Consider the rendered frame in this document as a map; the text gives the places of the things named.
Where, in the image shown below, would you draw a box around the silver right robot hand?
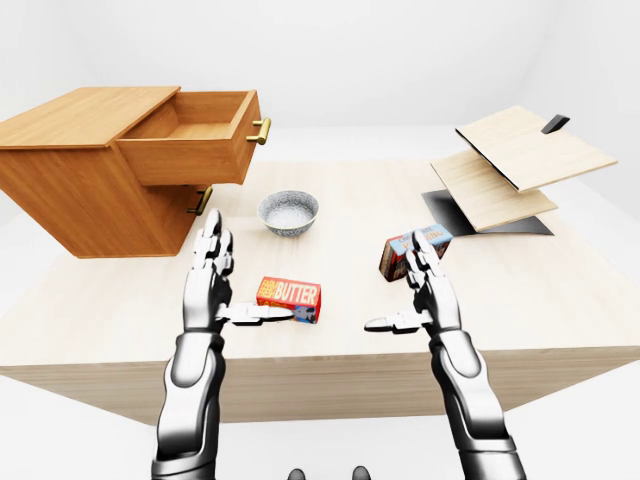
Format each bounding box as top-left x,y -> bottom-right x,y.
363,229 -> 464,339

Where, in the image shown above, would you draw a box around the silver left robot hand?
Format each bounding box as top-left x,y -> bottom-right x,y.
182,208 -> 296,335

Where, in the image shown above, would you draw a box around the closed wooden drawer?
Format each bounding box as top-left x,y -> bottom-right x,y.
145,183 -> 210,257

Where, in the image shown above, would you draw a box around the open wooden drawer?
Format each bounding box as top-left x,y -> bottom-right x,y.
115,89 -> 263,187

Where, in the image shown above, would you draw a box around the wooden cabinet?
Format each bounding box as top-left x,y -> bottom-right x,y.
0,86 -> 211,260

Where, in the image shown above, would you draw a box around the chocolate pudding box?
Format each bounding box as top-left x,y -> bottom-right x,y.
378,222 -> 454,283

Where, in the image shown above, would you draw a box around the red butter box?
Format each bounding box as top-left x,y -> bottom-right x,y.
255,275 -> 323,327

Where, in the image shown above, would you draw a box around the grey patterned bowl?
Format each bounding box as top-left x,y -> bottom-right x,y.
256,189 -> 321,239

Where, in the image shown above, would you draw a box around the pale wood two-tier rack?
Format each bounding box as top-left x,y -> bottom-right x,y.
420,104 -> 620,238

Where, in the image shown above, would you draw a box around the brass handle of closed drawer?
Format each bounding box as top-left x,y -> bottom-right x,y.
186,186 -> 214,217

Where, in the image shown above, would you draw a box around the brass handle of open drawer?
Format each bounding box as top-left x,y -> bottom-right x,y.
245,117 -> 273,147

